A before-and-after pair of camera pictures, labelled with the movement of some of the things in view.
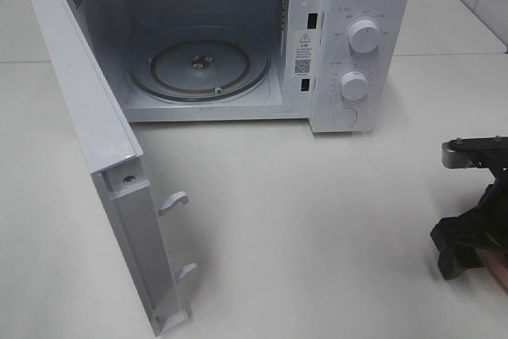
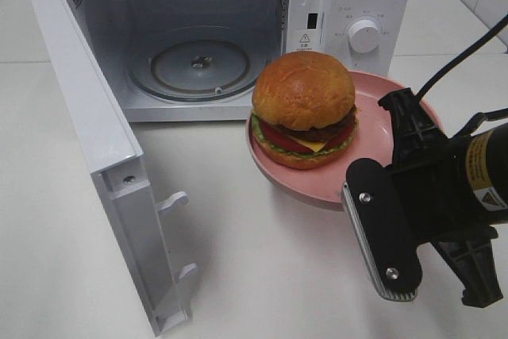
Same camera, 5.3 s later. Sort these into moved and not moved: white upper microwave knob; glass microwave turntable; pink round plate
Moved: pink round plate
Not moved: white upper microwave knob; glass microwave turntable
